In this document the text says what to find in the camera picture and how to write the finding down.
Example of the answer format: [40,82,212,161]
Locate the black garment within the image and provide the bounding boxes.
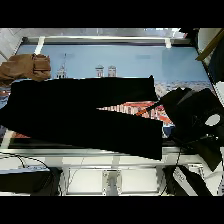
[208,44,224,84]

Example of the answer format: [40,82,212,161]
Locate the brown wooden bar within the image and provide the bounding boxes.
[195,29,224,62]

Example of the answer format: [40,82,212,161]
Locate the black cable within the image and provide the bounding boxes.
[159,145,184,197]
[0,153,52,172]

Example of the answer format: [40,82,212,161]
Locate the black trousers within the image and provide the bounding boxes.
[0,75,165,162]

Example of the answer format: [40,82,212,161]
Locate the brown garment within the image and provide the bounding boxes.
[0,52,53,88]

